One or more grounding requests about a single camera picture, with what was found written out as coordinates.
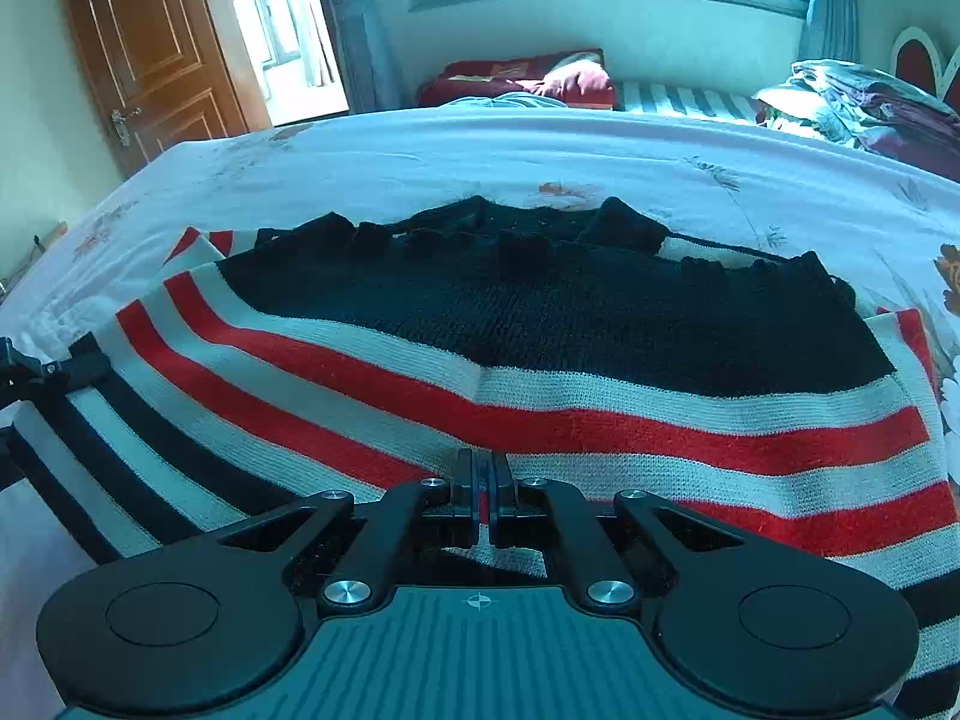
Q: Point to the brown wooden door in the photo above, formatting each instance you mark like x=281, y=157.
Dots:
x=163, y=72

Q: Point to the pile of folded clothes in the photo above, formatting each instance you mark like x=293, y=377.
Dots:
x=862, y=108

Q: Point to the red heart-shaped headboard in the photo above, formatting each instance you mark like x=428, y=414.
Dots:
x=917, y=60

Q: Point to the striped window seat mattress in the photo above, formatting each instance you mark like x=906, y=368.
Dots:
x=680, y=101

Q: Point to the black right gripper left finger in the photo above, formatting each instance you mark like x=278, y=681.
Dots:
x=204, y=624

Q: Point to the blue curtain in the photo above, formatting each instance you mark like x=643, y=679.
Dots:
x=830, y=31
x=364, y=58

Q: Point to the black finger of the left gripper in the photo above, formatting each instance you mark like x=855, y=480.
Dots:
x=26, y=379

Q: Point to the blue left curtain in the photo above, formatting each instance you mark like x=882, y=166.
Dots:
x=364, y=58

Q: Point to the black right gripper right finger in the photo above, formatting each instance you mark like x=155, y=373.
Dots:
x=719, y=621

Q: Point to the light blue garment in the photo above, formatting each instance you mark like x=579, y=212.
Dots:
x=514, y=100

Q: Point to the blue right curtain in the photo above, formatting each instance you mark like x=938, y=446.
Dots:
x=830, y=31

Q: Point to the dark red pillow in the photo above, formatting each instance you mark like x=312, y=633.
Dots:
x=577, y=79

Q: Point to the floral white bed sheet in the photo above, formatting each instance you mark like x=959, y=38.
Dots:
x=884, y=226

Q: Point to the striped knit sweater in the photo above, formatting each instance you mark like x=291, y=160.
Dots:
x=593, y=347

